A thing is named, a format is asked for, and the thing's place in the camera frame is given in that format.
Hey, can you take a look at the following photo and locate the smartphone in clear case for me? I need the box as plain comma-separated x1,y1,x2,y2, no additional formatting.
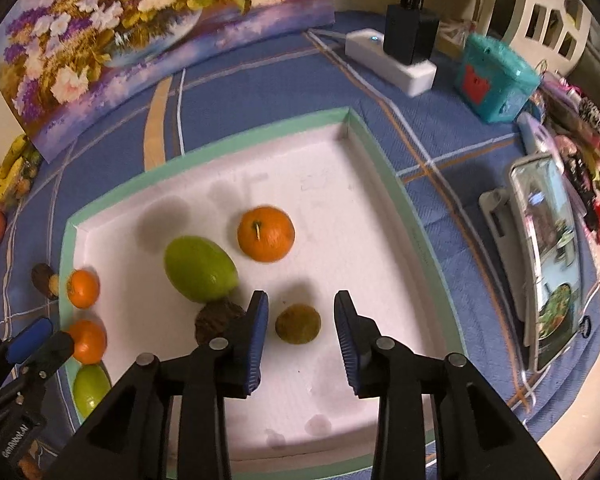
509,152,593,373

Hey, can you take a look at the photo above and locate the green lime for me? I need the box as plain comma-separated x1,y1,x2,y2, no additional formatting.
163,235,240,304
72,364,112,418

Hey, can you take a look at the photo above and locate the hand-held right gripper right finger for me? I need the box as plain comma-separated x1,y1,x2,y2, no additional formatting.
333,290,556,480

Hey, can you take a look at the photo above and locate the white lattice chair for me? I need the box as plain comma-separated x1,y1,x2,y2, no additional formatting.
472,0,593,78

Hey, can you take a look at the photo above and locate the dark brown wrinkled date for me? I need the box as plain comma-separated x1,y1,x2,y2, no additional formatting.
31,263,56,301
194,300,247,347

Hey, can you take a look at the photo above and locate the small orange tangerine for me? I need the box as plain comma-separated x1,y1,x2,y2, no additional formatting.
66,269,101,309
67,319,108,365

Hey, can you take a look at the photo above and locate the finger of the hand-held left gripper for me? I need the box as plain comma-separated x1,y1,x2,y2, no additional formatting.
0,317,54,387
0,331,76,401

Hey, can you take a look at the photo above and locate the yellow banana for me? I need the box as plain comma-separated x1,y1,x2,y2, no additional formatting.
0,157,18,206
2,134,31,181

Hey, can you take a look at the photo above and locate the orange tangerine with stem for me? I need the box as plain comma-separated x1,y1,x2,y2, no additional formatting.
236,206,296,263

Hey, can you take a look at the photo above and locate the white power strip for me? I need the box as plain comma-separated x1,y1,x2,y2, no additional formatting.
344,29,438,97

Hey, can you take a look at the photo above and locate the white tray with green rim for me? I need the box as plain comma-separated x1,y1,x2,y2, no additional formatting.
60,106,468,480

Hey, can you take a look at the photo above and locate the flower painting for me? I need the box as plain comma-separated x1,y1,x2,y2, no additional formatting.
0,0,336,151

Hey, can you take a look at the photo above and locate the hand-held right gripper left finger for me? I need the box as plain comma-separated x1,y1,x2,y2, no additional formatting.
42,289,271,480

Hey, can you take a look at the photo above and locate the teal plastic box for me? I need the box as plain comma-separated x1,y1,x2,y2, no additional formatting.
452,32,542,123

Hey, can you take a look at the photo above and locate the pile of assorted trinkets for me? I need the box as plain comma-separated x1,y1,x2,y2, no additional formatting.
537,57,600,281

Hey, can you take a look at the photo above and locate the black charger adapter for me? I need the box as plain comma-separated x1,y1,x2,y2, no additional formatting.
383,2,441,66

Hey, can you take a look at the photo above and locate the blue plaid tablecloth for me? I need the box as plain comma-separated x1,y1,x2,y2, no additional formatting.
0,10,600,480

